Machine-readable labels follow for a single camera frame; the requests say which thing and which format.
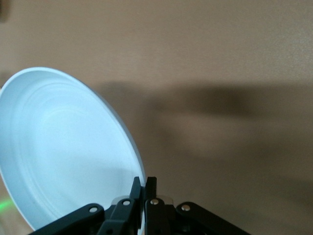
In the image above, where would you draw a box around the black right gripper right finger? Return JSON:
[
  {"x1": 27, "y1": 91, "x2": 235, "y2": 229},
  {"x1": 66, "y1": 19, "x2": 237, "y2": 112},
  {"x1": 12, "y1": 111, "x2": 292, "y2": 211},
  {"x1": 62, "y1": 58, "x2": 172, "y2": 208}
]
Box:
[{"x1": 143, "y1": 176, "x2": 250, "y2": 235}]

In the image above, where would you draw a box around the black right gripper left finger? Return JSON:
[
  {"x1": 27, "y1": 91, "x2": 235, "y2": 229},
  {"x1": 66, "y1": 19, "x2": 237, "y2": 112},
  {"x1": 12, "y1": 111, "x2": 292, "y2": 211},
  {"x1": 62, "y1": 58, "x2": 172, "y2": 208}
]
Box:
[{"x1": 28, "y1": 176, "x2": 142, "y2": 235}]

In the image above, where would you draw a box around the blue plate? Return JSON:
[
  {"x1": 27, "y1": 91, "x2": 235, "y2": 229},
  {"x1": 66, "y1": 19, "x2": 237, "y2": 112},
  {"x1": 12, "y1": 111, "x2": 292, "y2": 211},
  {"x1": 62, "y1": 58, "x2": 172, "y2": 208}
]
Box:
[{"x1": 0, "y1": 67, "x2": 147, "y2": 232}]

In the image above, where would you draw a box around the brown table cover sheet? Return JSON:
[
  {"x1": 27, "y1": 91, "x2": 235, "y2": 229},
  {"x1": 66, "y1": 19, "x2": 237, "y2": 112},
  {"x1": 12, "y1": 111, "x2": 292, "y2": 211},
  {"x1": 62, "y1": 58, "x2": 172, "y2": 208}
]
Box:
[{"x1": 0, "y1": 0, "x2": 313, "y2": 235}]

